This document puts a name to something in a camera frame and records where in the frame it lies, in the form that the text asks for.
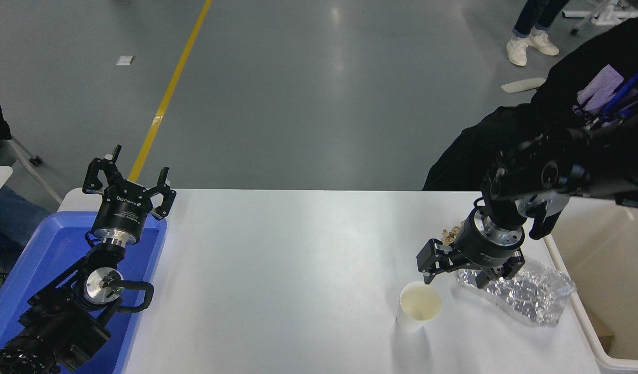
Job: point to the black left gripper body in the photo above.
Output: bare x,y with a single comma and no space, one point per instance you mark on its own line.
122,215

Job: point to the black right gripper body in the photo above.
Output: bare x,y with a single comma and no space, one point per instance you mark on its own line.
479,252

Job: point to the white paper cup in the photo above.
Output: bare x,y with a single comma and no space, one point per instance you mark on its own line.
418,304

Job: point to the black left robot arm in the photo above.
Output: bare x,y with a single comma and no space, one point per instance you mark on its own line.
59,322

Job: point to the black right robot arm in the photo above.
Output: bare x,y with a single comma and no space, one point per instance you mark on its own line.
557,171

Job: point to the crumpled tan paper ball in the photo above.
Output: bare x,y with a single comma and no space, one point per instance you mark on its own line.
450,234

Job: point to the crumpled silver foil tray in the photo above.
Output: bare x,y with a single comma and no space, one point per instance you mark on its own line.
537,296

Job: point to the grey metal chair leg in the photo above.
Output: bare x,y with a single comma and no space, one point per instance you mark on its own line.
33,174

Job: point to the blue plastic tray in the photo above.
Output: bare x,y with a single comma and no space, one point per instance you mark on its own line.
54,249

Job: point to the large pale bin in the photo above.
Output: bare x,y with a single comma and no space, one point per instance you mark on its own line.
614,270

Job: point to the small white floor scrap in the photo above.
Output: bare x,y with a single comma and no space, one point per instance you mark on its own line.
125,61

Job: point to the flat white floor piece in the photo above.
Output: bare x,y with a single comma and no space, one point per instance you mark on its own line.
524,85

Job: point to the white stand base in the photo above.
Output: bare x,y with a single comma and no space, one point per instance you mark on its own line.
604,15

